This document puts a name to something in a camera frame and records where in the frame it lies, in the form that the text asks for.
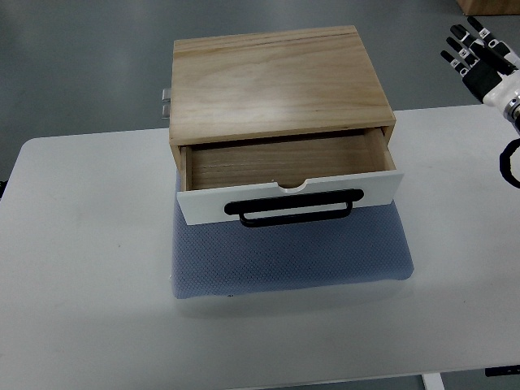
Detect white table leg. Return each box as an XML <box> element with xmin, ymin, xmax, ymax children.
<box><xmin>422</xmin><ymin>373</ymin><xmax>445</xmax><ymax>390</ymax></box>

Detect wooden drawer cabinet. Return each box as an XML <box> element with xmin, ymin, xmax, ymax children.
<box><xmin>170</xmin><ymin>26</ymin><xmax>396</xmax><ymax>168</ymax></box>

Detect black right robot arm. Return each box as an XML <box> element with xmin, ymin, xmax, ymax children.
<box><xmin>499</xmin><ymin>97</ymin><xmax>519</xmax><ymax>189</ymax></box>

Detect metal clamp behind cabinet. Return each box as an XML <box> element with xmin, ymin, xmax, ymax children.
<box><xmin>162</xmin><ymin>88</ymin><xmax>171</xmax><ymax>119</ymax></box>

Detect cardboard box corner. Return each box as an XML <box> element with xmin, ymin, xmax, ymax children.
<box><xmin>457</xmin><ymin>0</ymin><xmax>520</xmax><ymax>16</ymax></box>

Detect white drawer black handle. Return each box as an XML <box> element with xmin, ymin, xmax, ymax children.
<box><xmin>176</xmin><ymin>128</ymin><xmax>403</xmax><ymax>226</ymax></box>

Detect black bracket under table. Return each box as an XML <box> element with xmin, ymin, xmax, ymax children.
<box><xmin>484</xmin><ymin>365</ymin><xmax>520</xmax><ymax>377</ymax></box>

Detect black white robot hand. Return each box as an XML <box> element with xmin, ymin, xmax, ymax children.
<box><xmin>440</xmin><ymin>16</ymin><xmax>519</xmax><ymax>122</ymax></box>

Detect blue grey mesh cushion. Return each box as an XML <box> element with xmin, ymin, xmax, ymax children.
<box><xmin>171</xmin><ymin>203</ymin><xmax>414</xmax><ymax>299</ymax></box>

